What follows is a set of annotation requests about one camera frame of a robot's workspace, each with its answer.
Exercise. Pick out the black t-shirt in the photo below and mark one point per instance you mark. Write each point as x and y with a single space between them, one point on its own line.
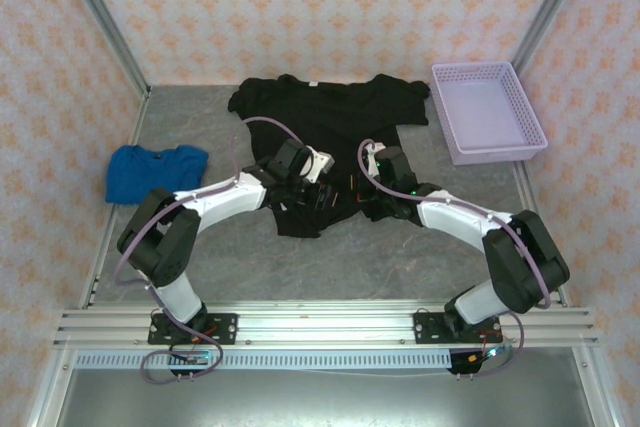
325 107

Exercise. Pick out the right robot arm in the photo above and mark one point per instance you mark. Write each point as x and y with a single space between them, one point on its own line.
460 219

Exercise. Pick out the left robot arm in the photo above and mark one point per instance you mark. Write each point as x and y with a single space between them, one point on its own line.
220 199

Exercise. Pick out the folded blue t-shirt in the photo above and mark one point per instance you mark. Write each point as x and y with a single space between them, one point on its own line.
145 172

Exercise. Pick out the lilac plastic basket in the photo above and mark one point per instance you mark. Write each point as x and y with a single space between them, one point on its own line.
485 112

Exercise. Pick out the grey metal sheet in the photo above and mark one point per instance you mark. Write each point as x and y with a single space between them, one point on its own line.
320 402

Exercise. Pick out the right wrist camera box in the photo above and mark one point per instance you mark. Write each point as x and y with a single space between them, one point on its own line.
374 159

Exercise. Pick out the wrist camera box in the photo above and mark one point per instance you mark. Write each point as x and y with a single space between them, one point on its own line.
374 159
320 164

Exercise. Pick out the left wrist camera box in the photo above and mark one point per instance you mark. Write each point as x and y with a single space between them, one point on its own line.
320 164

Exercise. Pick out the aluminium mounting rail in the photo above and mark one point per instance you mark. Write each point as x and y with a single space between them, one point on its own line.
325 327

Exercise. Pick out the aluminium side rail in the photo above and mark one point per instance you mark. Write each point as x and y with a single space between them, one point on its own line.
527 187
136 122

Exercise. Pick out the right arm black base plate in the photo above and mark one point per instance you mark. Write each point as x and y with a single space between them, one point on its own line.
425 329

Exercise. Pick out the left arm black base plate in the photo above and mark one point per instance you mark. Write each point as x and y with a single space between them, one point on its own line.
225 327

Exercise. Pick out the aluminium corner post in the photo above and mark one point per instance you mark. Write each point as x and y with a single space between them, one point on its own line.
101 12
546 12

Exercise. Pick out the aluminium frame leg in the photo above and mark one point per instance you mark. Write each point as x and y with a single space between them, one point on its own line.
50 387
595 387

